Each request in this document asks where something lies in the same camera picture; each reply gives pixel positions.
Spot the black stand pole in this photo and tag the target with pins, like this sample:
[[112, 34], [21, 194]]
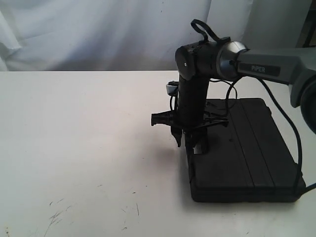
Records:
[[307, 37]]

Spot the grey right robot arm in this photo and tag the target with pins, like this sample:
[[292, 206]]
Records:
[[229, 60]]

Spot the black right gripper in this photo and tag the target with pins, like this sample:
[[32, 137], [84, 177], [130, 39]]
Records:
[[189, 112]]

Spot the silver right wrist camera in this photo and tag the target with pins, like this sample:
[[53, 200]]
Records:
[[172, 87]]

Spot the white backdrop curtain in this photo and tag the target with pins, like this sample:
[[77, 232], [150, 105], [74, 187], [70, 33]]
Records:
[[141, 35]]

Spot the black plastic tool case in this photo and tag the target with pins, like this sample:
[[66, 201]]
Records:
[[246, 161]]

